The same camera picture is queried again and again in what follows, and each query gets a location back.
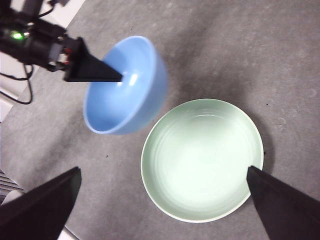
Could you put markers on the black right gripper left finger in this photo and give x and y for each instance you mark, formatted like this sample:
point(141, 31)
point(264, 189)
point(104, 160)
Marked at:
point(37, 215)

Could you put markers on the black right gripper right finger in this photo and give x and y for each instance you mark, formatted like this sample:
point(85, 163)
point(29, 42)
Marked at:
point(287, 210)

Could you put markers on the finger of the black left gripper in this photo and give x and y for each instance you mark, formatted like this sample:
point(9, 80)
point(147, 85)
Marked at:
point(92, 68)

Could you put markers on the blue bowl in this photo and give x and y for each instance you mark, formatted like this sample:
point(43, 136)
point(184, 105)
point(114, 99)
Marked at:
point(125, 107)

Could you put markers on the green plate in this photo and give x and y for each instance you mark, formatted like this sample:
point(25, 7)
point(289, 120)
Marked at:
point(200, 162)

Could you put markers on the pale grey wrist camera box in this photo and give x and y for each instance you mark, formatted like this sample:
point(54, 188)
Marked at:
point(55, 53)

